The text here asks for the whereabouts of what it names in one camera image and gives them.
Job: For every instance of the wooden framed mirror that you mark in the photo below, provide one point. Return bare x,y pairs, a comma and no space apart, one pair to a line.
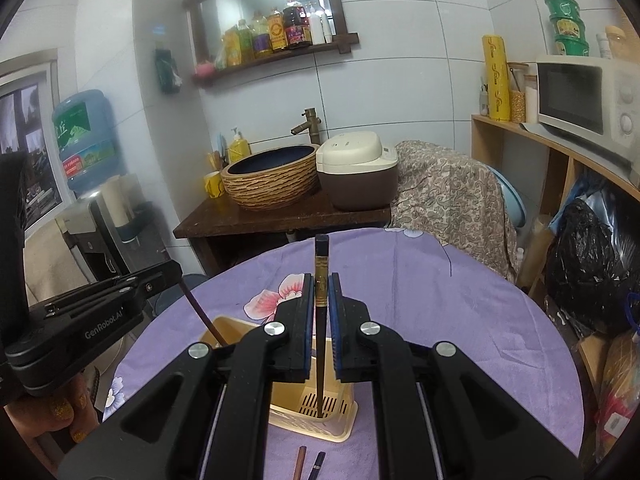
235,5

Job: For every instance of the white storage jar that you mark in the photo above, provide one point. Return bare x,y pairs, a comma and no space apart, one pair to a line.
531,102

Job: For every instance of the woven sink basin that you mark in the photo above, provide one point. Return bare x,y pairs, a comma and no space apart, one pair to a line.
270,185

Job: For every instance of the green wall-hung bag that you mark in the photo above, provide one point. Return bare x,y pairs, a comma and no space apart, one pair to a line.
166,70

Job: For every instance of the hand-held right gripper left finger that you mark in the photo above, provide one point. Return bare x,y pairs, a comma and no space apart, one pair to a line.
309,312

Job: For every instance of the row of condiment bottles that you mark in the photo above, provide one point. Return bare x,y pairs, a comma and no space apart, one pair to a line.
277,30

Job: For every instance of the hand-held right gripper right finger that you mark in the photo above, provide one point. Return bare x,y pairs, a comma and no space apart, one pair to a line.
334,320

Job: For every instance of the white framed window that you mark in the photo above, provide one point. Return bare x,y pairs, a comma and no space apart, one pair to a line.
30,135

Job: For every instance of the light wooden shelf unit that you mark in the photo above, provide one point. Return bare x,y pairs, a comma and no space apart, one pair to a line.
555,160

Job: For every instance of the small white bottle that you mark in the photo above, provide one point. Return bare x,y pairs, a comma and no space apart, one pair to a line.
603,46

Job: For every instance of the yellow cup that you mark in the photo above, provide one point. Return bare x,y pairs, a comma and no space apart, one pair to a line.
212,185

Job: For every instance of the blue water jug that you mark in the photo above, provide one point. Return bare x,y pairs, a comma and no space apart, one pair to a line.
85,135

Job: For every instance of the dark teal roll holder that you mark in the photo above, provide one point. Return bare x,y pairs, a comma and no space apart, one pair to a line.
137,222

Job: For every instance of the blue plastic basin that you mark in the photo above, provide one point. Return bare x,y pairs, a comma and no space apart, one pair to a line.
515,205

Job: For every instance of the dark wooden vanity counter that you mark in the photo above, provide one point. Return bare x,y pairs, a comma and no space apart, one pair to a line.
280,220

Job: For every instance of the yellow soap dispenser bottle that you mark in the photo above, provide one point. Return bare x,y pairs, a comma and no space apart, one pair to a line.
239,150

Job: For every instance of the beige paper roll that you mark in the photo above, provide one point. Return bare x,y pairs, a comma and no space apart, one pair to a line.
116,200

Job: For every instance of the cream and brown rice cooker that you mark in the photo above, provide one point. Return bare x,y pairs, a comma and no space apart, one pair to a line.
355,180

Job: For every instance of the pink sponge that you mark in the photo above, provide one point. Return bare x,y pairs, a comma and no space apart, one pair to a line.
204,69

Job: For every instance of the bronze faucet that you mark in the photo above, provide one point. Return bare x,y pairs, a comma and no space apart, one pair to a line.
314,125

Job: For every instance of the orange plastic bag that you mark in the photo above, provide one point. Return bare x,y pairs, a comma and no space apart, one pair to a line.
620,385

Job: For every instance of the person's left hand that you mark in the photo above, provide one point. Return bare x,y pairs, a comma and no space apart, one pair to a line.
50,412

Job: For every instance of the green instant noodle bowl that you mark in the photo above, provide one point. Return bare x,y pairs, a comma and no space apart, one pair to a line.
571,46
567,27

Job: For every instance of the metal utensil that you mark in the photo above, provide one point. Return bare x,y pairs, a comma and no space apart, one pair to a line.
320,260

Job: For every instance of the patterned beige cloth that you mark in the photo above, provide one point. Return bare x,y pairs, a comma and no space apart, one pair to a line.
450,195

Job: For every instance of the white microwave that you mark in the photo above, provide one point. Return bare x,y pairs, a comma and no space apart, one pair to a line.
570,95

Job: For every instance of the stack of green bowls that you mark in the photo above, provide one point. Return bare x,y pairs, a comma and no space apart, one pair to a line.
562,6

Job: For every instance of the brown wooden chopstick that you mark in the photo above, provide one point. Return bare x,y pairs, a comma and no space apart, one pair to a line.
300,462
200,310

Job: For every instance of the water dispenser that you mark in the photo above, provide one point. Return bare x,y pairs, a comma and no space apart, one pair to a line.
100,245

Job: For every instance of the glass jar with grains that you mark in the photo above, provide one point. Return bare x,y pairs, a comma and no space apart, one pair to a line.
517,105

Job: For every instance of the purple floral tablecloth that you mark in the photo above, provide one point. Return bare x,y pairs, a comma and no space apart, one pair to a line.
450,335

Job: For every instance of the dark gold-banded chopstick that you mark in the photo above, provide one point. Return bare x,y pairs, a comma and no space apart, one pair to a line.
319,466

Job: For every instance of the cream plastic utensil holder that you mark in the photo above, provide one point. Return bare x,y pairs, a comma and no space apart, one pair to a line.
290,419

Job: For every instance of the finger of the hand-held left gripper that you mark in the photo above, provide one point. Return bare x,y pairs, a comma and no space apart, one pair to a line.
115,295
160,270

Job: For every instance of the black plastic bag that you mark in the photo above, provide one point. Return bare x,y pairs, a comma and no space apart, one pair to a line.
585,260

